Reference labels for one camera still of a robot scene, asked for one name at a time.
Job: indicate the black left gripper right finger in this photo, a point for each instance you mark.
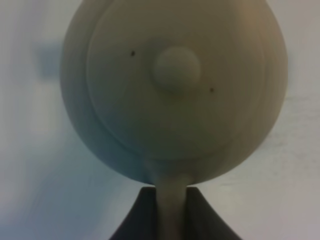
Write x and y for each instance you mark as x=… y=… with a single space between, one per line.
x=202 y=222

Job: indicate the beige teapot with lid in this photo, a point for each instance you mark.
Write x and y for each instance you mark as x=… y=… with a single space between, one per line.
x=173 y=93

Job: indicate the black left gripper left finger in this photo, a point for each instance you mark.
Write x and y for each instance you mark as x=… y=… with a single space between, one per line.
x=141 y=221

